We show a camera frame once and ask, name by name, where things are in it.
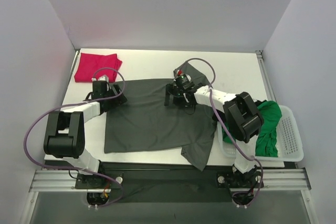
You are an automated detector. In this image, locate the grey t shirt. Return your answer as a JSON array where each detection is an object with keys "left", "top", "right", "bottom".
[{"left": 103, "top": 60, "right": 216, "bottom": 172}]

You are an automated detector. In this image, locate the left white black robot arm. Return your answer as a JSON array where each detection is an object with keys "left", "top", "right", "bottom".
[{"left": 44, "top": 80, "right": 128, "bottom": 188}]

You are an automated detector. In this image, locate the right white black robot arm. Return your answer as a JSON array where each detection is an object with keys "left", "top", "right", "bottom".
[{"left": 164, "top": 72, "right": 264, "bottom": 186}]

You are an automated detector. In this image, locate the folded red t shirt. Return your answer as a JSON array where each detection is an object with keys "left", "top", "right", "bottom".
[{"left": 74, "top": 53, "right": 122, "bottom": 83}]

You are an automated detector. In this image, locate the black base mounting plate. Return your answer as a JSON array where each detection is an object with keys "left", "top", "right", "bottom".
[{"left": 75, "top": 162, "right": 264, "bottom": 205}]

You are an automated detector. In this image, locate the green t shirt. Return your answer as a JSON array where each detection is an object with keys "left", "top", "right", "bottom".
[{"left": 222, "top": 100, "right": 283, "bottom": 158}]

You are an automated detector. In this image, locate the white perforated plastic basket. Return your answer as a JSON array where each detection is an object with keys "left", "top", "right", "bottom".
[{"left": 217, "top": 105, "right": 305, "bottom": 162}]

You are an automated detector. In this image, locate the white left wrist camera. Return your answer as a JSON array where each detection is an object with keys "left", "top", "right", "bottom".
[{"left": 91, "top": 75, "right": 109, "bottom": 83}]

